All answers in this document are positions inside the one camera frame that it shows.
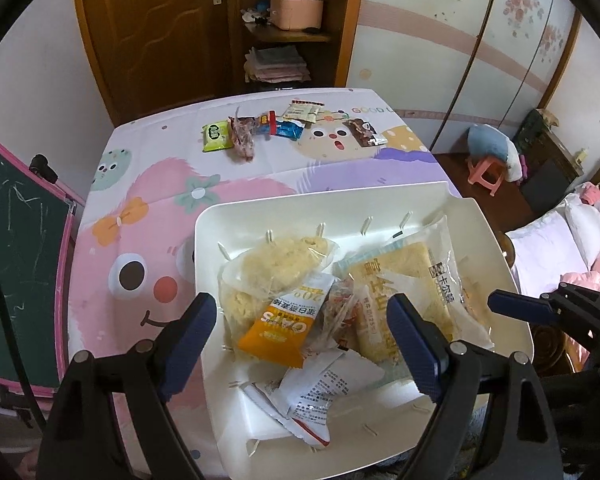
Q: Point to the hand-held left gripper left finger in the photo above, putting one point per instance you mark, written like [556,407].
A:
[190,345]

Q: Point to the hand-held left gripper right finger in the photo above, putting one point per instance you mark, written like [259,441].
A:
[415,350]

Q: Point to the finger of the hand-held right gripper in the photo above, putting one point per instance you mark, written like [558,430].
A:
[520,306]

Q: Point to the large bread packet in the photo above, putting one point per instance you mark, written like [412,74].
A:
[415,270]

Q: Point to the small clear reddish snack packet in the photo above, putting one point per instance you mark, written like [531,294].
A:
[341,310]

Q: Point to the orange oats snack packet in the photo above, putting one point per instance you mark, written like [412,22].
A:
[280,330]

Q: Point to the white silver snack packet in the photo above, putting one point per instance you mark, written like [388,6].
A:
[325,385]

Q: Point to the clear packet of yellow biscuits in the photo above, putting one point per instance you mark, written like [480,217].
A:
[275,266]

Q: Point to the white plastic tray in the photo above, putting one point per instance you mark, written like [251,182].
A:
[430,200]

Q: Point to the lavender pillow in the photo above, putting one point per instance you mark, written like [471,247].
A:
[545,255]

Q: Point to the white pillow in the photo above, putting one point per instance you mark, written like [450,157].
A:
[587,230]

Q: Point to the pink plastic stool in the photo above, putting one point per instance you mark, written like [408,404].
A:
[485,172]

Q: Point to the dark wooden nightstand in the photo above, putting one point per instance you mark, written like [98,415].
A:
[550,170]

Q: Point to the cartoon printed tablecloth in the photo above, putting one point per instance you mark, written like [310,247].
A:
[155,210]

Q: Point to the white cloth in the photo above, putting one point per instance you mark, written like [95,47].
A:
[514,165]

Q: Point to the blue round cushion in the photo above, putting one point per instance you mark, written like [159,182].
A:
[487,141]

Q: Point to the green snack packet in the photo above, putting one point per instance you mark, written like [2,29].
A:
[216,136]

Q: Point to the clear packet of reddish snack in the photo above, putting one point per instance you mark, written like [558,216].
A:
[242,140]

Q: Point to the dark brown snack packet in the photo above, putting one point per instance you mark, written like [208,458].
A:
[362,132]

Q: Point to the small red snack packet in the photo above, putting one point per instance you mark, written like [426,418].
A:
[267,122]

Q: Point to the blue snack packet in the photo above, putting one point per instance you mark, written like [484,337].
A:
[287,130]

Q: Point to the beige sachet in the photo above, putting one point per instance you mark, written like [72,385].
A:
[305,110]

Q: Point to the floral sliding wardrobe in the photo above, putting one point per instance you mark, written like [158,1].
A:
[420,60]

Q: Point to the stack of folded towels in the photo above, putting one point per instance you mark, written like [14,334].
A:
[277,62]

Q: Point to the brown wooden door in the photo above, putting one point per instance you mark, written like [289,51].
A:
[145,35]

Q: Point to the wooden shelf cabinet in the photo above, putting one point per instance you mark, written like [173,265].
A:
[350,20]

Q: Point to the small toy figures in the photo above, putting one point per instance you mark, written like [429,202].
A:
[255,14]

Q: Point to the green chalkboard with pink frame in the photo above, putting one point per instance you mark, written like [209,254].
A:
[15,260]

